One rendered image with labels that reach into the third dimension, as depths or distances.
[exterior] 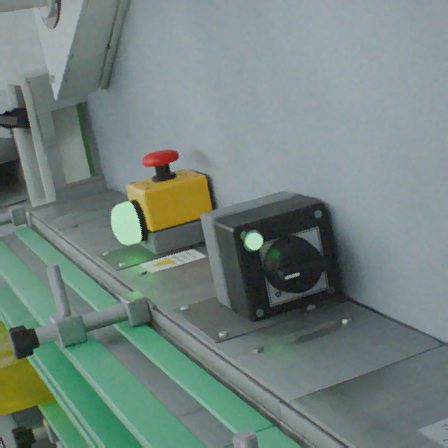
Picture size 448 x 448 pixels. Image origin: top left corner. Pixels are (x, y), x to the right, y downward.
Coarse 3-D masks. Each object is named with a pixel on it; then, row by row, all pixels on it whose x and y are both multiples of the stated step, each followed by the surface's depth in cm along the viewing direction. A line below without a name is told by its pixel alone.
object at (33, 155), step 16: (16, 80) 160; (16, 96) 172; (32, 96) 157; (32, 112) 157; (16, 128) 173; (32, 128) 157; (32, 144) 174; (32, 160) 174; (32, 176) 175; (48, 176) 160; (32, 192) 175; (48, 192) 160
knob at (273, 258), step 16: (288, 240) 87; (304, 240) 87; (272, 256) 86; (288, 256) 86; (304, 256) 86; (320, 256) 87; (272, 272) 86; (288, 272) 85; (304, 272) 85; (320, 272) 86; (288, 288) 86; (304, 288) 87
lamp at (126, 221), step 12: (120, 204) 116; (132, 204) 116; (120, 216) 115; (132, 216) 115; (144, 216) 115; (120, 228) 115; (132, 228) 115; (144, 228) 115; (120, 240) 116; (132, 240) 116; (144, 240) 116
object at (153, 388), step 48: (0, 240) 148; (48, 288) 119; (96, 288) 115; (96, 336) 100; (144, 336) 96; (96, 384) 87; (144, 384) 86; (192, 384) 83; (144, 432) 75; (192, 432) 75
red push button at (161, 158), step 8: (152, 152) 117; (160, 152) 116; (168, 152) 116; (176, 152) 116; (144, 160) 116; (152, 160) 115; (160, 160) 115; (168, 160) 115; (160, 168) 116; (168, 168) 117; (160, 176) 116
